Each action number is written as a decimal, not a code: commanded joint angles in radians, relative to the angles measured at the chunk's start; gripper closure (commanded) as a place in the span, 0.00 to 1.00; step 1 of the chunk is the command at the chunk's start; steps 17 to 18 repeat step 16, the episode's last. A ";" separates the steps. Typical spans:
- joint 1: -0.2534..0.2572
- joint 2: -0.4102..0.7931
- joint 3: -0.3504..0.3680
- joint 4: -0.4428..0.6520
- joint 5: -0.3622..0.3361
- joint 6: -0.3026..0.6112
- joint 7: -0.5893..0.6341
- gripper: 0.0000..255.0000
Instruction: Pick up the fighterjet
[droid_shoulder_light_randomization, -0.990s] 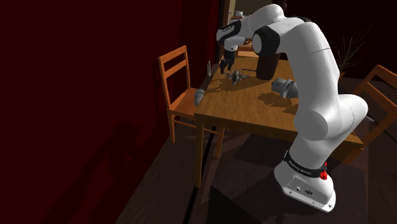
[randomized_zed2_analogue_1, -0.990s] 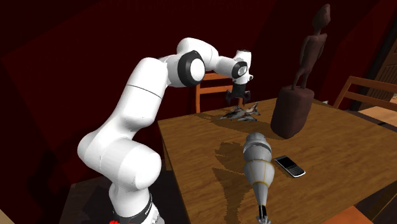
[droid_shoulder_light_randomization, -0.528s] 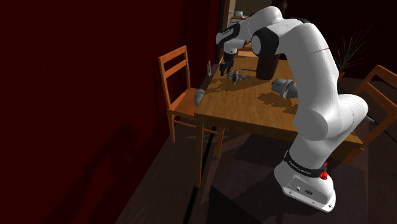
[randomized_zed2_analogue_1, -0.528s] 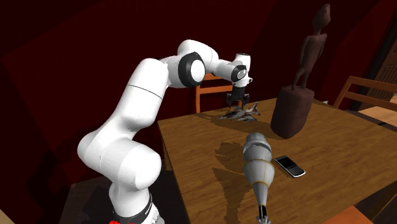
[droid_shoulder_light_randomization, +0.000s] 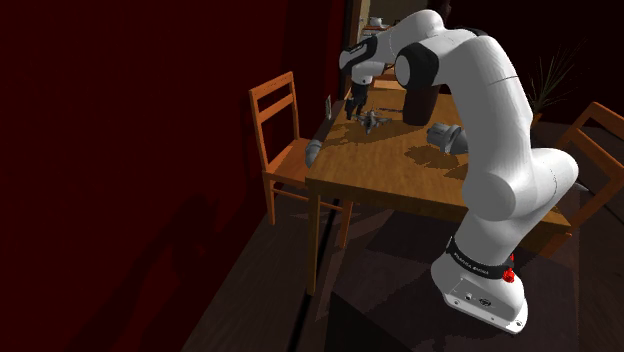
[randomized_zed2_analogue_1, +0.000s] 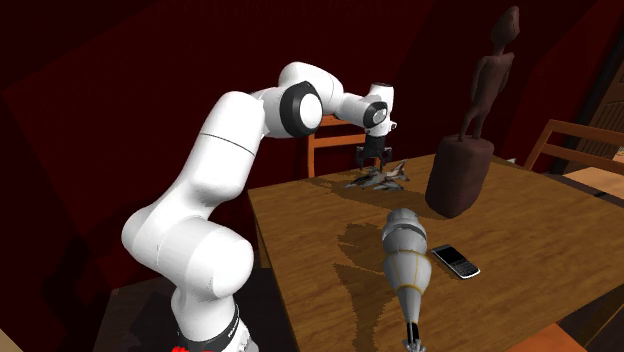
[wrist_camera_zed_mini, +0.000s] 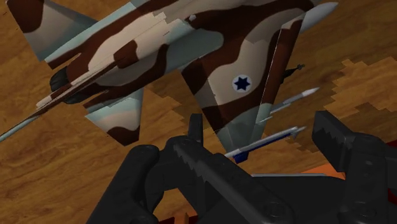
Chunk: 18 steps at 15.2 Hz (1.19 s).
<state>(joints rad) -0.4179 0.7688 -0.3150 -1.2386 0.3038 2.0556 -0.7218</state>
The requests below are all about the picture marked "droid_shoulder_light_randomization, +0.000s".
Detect grey bottle-shaped thing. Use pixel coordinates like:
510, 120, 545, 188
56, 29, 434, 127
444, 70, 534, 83
304, 137, 324, 170

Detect potted plant with thin leaves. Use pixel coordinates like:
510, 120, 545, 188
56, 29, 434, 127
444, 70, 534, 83
527, 41, 587, 129

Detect wooden chair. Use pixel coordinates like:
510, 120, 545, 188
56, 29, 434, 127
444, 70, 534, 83
248, 71, 355, 250
538, 101, 624, 260

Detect dark brown cylinder vase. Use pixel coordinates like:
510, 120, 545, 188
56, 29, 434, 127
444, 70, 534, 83
402, 85, 442, 127

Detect grey toy aeroplane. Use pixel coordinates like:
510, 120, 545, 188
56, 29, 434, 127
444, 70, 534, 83
354, 108, 393, 135

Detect dark robot stand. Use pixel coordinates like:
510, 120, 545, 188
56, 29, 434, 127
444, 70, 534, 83
311, 206, 582, 352

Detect wooden table with white teapot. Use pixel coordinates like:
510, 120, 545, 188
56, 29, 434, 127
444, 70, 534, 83
360, 15, 406, 38

